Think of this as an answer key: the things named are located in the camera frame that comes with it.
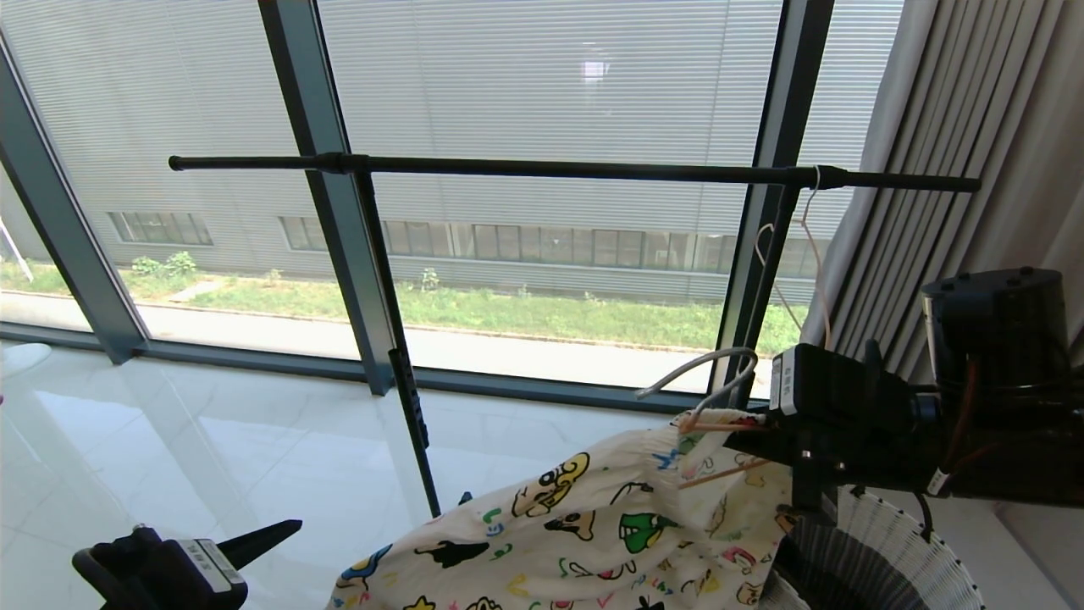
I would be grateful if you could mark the white laundry basket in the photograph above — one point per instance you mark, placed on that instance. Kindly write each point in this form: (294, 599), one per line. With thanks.
(898, 559)

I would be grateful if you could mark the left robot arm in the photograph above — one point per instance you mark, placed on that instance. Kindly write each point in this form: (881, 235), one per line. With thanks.
(110, 580)

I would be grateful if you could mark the cream printed garment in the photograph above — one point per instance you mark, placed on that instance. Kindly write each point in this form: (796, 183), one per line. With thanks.
(576, 542)

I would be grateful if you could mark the window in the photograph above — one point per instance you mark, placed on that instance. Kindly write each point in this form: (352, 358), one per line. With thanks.
(550, 85)

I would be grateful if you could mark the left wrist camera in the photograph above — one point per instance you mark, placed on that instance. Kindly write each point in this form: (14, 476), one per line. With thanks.
(203, 576)

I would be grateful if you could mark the pink clothes hanger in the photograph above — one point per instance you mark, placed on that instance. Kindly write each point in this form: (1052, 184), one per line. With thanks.
(817, 280)
(669, 378)

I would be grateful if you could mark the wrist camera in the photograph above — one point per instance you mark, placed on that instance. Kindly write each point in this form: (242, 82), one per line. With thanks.
(847, 385)
(203, 576)

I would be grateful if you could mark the beige curtain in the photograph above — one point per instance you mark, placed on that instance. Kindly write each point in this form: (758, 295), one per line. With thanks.
(974, 102)

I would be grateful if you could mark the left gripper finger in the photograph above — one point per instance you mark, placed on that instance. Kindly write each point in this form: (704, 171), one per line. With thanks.
(258, 542)

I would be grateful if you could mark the black clothes rack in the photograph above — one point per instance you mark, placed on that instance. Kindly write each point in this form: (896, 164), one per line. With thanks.
(550, 170)

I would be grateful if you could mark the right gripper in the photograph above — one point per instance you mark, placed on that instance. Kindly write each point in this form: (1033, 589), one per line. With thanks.
(864, 462)

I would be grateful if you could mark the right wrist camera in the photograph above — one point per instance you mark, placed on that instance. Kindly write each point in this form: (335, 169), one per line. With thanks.
(847, 385)

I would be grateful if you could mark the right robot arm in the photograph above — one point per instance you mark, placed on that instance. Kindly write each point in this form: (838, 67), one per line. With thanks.
(999, 339)

